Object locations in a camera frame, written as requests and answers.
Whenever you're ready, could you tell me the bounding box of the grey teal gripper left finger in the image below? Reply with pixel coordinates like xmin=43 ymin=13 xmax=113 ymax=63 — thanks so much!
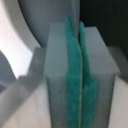
xmin=44 ymin=17 xmax=83 ymax=128

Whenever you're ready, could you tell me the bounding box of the white toy fish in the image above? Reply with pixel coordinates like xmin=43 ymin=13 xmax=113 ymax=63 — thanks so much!
xmin=0 ymin=0 xmax=40 ymax=78

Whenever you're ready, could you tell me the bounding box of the grey teal gripper right finger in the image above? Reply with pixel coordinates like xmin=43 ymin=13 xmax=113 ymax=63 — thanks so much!
xmin=79 ymin=23 xmax=120 ymax=128

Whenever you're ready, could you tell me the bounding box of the grey saucepan with handle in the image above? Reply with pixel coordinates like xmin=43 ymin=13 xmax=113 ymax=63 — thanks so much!
xmin=18 ymin=0 xmax=80 ymax=46

